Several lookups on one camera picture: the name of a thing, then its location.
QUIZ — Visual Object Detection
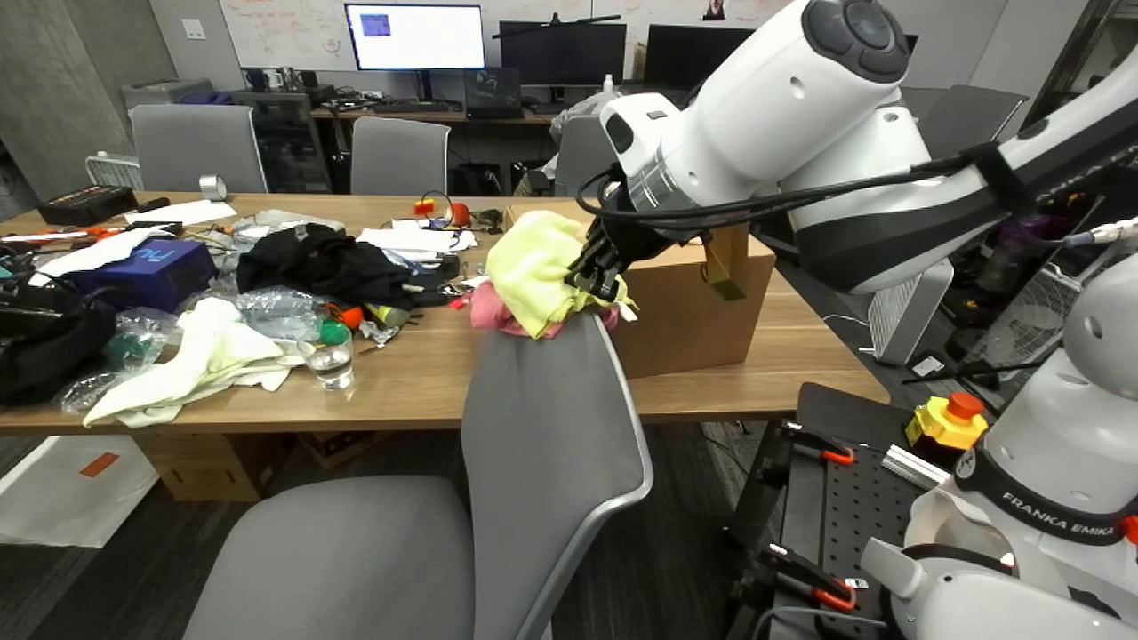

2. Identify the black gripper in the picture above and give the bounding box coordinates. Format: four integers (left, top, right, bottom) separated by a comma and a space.
567, 202, 675, 314

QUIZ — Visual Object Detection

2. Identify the yellow shirt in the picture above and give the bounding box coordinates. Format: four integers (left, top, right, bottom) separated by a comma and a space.
484, 209, 642, 344

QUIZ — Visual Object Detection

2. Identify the pink shirt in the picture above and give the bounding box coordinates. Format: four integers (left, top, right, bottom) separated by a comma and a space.
463, 282, 526, 341

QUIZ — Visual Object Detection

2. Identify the brown cardboard box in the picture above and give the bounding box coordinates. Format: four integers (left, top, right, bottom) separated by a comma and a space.
610, 224, 779, 379

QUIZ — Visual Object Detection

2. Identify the grey mesh-back office chair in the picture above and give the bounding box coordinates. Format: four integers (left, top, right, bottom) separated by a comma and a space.
183, 309, 657, 640

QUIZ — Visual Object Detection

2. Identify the blue box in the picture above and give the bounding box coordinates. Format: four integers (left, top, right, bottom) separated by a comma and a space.
63, 237, 220, 315

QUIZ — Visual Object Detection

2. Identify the small cardboard box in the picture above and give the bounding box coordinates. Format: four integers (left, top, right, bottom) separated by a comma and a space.
133, 427, 266, 508

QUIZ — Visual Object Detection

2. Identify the small computer monitor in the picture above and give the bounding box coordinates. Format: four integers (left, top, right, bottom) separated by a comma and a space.
497, 16, 629, 85

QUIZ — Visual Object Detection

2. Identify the wide black computer monitor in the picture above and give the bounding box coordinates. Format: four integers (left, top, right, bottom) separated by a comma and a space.
642, 21, 761, 97

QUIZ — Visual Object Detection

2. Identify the clear plastic bottle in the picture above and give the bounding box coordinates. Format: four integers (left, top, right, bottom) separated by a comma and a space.
304, 315, 361, 398

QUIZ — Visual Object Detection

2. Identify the black clothing pile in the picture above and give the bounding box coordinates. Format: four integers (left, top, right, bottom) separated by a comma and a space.
234, 220, 463, 314

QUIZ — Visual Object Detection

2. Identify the monitor showing white screen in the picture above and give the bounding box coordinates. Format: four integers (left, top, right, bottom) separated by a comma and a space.
342, 0, 490, 74

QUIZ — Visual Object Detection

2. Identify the white space heater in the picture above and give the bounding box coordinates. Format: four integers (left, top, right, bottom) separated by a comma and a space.
861, 259, 961, 369

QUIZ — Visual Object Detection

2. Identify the clear plastic bag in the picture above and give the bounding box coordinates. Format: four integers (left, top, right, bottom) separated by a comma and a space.
229, 284, 331, 349
102, 309, 185, 372

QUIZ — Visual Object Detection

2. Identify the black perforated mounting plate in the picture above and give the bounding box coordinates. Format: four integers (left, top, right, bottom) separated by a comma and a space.
723, 379, 953, 640

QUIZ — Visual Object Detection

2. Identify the yellow red emergency stop button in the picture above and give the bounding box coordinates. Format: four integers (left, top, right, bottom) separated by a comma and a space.
902, 388, 993, 453

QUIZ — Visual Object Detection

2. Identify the cream white cloth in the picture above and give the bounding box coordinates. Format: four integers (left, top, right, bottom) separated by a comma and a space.
81, 296, 297, 433

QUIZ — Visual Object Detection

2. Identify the white book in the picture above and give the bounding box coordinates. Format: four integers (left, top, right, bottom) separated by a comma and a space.
122, 194, 242, 231

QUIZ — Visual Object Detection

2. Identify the white flat sheet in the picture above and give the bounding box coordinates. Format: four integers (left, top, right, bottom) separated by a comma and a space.
28, 224, 172, 292

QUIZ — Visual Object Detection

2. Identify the black flat case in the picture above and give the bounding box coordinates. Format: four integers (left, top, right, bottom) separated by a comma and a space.
35, 181, 144, 231

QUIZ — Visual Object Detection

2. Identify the black bag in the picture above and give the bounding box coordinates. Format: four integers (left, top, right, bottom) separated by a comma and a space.
0, 282, 122, 408

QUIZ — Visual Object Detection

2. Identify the white bag orange label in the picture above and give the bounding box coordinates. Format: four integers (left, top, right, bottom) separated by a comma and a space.
0, 433, 164, 552

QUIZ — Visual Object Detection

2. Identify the orange handled black clamp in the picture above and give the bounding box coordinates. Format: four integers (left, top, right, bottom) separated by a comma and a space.
779, 420, 861, 468
761, 539, 872, 618

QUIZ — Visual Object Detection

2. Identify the white wall whiteboard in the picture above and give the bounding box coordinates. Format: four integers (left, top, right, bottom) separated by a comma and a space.
218, 0, 357, 74

